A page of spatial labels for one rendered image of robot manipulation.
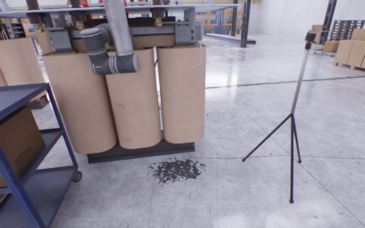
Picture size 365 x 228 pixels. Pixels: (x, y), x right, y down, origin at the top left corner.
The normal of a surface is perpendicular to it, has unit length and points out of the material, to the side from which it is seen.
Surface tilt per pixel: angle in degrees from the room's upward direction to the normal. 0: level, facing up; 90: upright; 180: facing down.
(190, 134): 90
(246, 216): 0
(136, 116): 90
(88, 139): 90
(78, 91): 90
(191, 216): 0
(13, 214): 0
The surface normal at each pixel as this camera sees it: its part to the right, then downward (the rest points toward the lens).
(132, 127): 0.18, 0.43
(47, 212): -0.03, -0.90
